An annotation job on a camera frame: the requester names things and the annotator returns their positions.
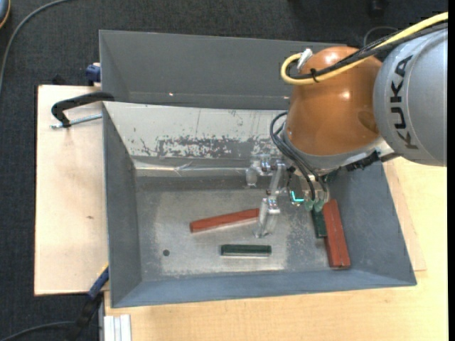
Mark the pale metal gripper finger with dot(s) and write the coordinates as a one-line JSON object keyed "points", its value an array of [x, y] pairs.
{"points": [[263, 167], [267, 219]]}

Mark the dark green flat block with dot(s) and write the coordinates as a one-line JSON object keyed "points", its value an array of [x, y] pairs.
{"points": [[245, 250], [320, 224]]}

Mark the red-brown flat block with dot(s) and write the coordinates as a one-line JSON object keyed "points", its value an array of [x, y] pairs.
{"points": [[336, 236], [224, 221]]}

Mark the grey metal bin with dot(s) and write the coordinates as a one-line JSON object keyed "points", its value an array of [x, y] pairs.
{"points": [[199, 66]]}

